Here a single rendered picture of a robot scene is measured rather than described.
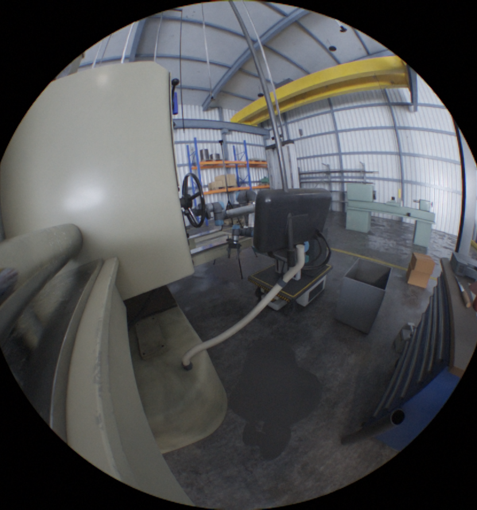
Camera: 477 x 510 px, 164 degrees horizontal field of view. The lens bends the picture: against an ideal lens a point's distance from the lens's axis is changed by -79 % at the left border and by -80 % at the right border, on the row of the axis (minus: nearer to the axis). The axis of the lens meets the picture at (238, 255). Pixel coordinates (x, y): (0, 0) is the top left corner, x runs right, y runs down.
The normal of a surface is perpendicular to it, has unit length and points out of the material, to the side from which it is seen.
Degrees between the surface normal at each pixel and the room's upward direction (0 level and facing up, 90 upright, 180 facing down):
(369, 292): 90
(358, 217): 90
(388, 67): 90
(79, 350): 0
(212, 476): 0
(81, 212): 90
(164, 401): 0
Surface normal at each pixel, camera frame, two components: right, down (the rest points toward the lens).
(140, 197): 0.58, 0.23
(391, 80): -0.81, 0.30
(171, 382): -0.12, -0.92
